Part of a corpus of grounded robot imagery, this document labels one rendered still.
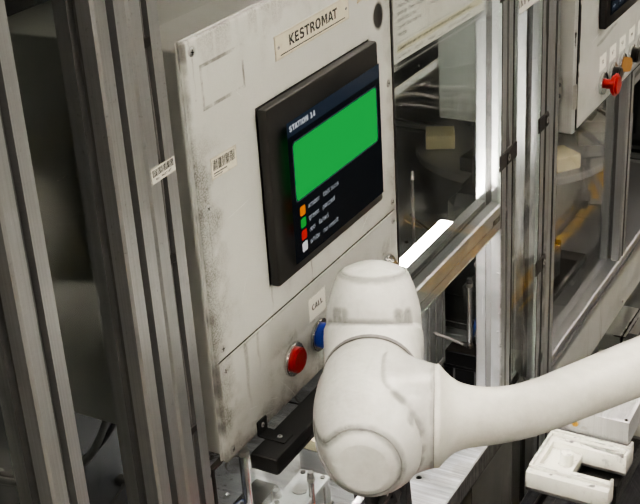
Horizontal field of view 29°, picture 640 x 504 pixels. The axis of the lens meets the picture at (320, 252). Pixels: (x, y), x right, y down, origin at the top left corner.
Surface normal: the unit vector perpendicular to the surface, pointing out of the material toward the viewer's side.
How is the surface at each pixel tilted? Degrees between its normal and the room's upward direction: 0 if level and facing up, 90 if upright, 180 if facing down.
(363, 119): 90
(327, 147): 90
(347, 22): 90
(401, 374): 11
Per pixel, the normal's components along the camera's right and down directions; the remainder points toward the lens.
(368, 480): -0.23, 0.40
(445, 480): -0.06, -0.90
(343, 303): -0.68, -0.11
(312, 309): 0.87, 0.17
